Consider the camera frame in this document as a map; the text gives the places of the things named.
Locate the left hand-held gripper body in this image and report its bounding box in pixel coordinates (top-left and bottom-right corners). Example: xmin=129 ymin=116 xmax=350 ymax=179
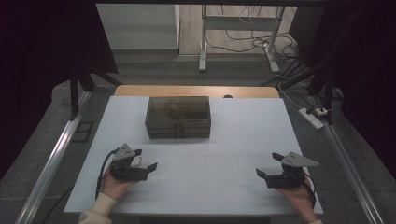
xmin=108 ymin=143 xmax=150 ymax=183

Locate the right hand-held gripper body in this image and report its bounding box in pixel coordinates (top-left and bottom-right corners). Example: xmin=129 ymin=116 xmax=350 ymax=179
xmin=265 ymin=151 xmax=320 ymax=189

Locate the smoky transparent drawer box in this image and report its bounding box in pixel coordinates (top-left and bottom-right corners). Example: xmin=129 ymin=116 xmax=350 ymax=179
xmin=144 ymin=95 xmax=212 ymax=140

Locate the person's right hand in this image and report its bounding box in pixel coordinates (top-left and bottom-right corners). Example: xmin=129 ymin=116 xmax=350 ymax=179
xmin=276 ymin=177 xmax=317 ymax=220

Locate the person's left hand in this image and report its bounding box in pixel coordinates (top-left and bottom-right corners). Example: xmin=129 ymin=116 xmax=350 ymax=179
xmin=101 ymin=168 xmax=138 ymax=201

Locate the white table cover board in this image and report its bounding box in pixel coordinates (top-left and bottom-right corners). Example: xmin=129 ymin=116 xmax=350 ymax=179
xmin=64 ymin=95 xmax=324 ymax=217

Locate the white power strip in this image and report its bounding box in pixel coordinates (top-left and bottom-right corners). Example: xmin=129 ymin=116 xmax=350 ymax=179
xmin=297 ymin=107 xmax=325 ymax=131

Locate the black metal stand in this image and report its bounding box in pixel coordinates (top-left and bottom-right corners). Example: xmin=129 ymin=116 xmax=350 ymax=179
xmin=68 ymin=63 xmax=123 ymax=121
xmin=279 ymin=60 xmax=336 ymax=126

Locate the wooden table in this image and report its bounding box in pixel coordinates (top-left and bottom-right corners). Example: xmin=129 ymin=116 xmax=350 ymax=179
xmin=113 ymin=84 xmax=280 ymax=100

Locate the black curtain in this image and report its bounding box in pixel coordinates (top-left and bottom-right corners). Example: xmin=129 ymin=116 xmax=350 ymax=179
xmin=0 ymin=0 xmax=120 ymax=181
xmin=289 ymin=0 xmax=396 ymax=171

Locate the white cabinet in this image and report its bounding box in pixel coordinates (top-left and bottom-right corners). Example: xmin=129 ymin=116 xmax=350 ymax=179
xmin=95 ymin=3 xmax=181 ymax=51

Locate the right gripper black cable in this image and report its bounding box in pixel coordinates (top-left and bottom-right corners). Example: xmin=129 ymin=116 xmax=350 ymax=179
xmin=300 ymin=176 xmax=318 ymax=208

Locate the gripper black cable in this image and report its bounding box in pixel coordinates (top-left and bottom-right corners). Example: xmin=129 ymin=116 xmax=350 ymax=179
xmin=300 ymin=176 xmax=318 ymax=208
xmin=94 ymin=148 xmax=121 ymax=201

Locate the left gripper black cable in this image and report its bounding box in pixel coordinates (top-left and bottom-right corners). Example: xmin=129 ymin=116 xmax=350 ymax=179
xmin=94 ymin=148 xmax=121 ymax=201

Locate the black floor frame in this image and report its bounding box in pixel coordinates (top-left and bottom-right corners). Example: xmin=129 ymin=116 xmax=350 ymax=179
xmin=72 ymin=120 xmax=95 ymax=144

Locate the aluminium rail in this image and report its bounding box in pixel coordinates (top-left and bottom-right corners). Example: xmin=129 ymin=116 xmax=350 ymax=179
xmin=310 ymin=95 xmax=387 ymax=224
xmin=14 ymin=91 xmax=93 ymax=224

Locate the white power cable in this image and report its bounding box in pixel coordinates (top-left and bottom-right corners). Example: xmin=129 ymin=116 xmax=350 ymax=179
xmin=276 ymin=83 xmax=304 ymax=110

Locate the tangle of floor cables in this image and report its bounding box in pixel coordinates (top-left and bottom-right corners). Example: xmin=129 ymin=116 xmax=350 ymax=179
xmin=205 ymin=4 xmax=301 ymax=61

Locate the white desk frame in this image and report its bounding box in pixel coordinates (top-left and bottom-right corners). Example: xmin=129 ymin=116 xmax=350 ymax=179
xmin=198 ymin=4 xmax=286 ymax=74

